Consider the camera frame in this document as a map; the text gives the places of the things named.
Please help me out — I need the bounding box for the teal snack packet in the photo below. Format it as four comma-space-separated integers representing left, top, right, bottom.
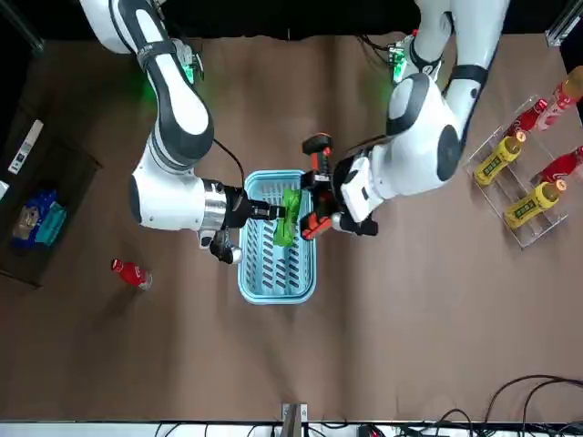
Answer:
36, 202, 68, 245

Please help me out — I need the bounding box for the green snack packet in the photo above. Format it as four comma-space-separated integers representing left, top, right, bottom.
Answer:
271, 188, 305, 249

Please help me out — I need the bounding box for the aluminium frame post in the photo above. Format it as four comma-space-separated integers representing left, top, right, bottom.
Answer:
0, 0, 46, 58
281, 402, 309, 437
544, 0, 583, 46

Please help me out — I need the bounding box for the clear acrylic bottle shelf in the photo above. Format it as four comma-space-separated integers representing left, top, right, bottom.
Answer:
463, 93, 571, 249

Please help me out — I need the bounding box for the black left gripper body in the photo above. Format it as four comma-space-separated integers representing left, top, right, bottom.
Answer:
331, 157, 379, 237

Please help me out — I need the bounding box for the black wire display rack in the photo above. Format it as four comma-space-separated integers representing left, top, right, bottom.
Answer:
0, 102, 102, 289

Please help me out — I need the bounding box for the yellow tea bottle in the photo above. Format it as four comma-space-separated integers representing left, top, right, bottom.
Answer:
503, 178, 571, 229
472, 131, 529, 186

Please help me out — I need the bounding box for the light blue plastic basket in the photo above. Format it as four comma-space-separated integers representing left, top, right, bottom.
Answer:
236, 168, 319, 306

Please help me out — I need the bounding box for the peach juice bottle pink label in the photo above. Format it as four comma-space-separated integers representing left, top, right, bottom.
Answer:
539, 66, 583, 132

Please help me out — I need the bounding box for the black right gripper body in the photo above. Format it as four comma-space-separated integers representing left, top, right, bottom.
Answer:
221, 184, 256, 231

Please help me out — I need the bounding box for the dark blue white snack box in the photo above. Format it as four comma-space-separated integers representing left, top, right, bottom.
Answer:
7, 118, 46, 175

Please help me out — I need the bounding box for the blue cookie packet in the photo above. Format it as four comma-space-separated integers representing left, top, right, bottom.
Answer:
9, 188, 63, 250

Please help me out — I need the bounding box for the black cable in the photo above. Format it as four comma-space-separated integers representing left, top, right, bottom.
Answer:
212, 138, 246, 188
485, 373, 583, 424
343, 134, 388, 158

